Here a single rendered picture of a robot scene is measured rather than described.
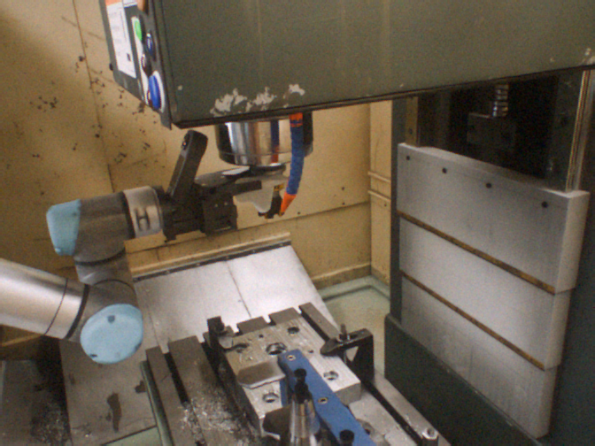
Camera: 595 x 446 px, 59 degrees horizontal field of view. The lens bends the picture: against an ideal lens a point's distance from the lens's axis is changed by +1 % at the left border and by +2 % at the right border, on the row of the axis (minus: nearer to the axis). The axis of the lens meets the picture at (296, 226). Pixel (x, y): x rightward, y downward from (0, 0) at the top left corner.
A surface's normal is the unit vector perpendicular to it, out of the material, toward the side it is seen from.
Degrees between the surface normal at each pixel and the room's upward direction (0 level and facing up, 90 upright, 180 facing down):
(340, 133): 90
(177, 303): 24
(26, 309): 86
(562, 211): 90
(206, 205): 90
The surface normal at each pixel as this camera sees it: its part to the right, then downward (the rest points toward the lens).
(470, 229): -0.89, 0.21
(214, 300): 0.11, -0.71
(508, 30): 0.41, 0.32
